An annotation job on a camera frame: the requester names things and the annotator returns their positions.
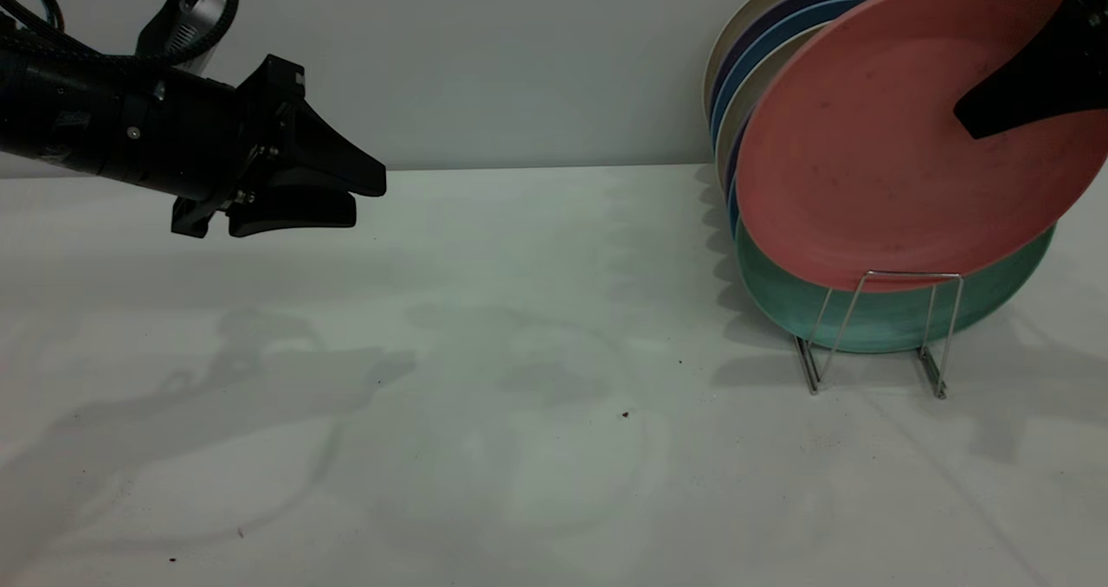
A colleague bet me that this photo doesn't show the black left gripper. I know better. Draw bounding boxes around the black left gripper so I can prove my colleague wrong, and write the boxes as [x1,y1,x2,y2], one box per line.
[166,54,388,240]

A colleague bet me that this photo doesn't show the pink plate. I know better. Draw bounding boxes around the pink plate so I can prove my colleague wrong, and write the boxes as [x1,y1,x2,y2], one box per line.
[736,0,1108,294]

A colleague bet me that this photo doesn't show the purple plate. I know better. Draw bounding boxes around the purple plate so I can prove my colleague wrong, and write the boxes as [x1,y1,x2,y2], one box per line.
[725,115,756,200]
[707,0,889,129]

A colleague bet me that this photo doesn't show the green plate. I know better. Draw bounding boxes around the green plate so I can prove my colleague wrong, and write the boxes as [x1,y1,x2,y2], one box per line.
[736,219,1055,354]

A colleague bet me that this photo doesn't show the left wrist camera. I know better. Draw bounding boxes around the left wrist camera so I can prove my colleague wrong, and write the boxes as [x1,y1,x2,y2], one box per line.
[136,0,219,74]

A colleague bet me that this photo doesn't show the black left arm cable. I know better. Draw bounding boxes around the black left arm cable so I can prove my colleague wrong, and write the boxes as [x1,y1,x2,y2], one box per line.
[0,0,241,75]

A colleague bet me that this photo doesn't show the metal wire plate rack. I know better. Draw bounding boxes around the metal wire plate rack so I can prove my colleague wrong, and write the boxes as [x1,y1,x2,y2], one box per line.
[796,271,965,399]

